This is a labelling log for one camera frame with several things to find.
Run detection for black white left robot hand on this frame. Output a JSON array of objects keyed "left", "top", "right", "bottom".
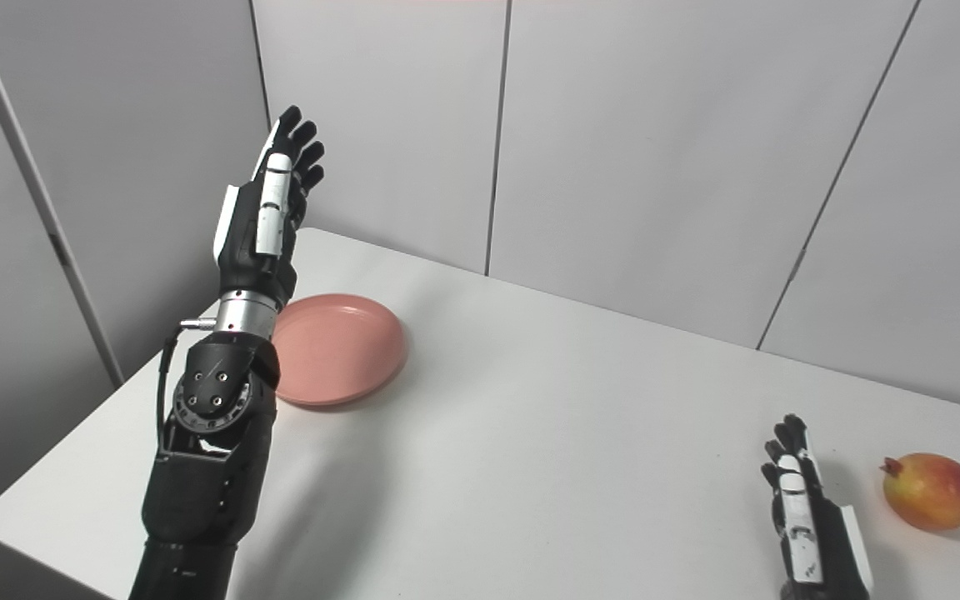
[{"left": 212, "top": 106, "right": 326, "bottom": 311}]

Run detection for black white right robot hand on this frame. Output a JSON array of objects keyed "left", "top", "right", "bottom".
[{"left": 761, "top": 414, "right": 874, "bottom": 600}]

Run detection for red yellow pomegranate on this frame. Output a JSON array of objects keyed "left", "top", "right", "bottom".
[{"left": 880, "top": 452, "right": 960, "bottom": 532}]

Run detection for pink round plate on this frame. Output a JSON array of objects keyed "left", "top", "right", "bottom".
[{"left": 272, "top": 293, "right": 408, "bottom": 408}]

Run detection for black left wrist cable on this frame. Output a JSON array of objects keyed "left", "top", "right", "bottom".
[{"left": 155, "top": 317, "right": 218, "bottom": 455}]

